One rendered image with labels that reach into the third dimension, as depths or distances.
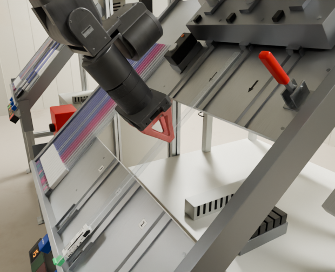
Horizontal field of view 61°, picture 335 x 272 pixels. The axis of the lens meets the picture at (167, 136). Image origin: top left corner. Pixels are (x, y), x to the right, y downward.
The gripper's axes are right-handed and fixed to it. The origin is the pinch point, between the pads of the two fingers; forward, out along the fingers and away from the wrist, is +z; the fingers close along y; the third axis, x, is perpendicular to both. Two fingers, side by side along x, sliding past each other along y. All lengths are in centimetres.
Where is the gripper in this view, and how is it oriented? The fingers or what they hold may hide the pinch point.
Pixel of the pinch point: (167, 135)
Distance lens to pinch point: 52.7
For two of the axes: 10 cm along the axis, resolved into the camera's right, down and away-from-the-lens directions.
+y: -5.2, -3.2, 8.0
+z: 5.3, 6.2, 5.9
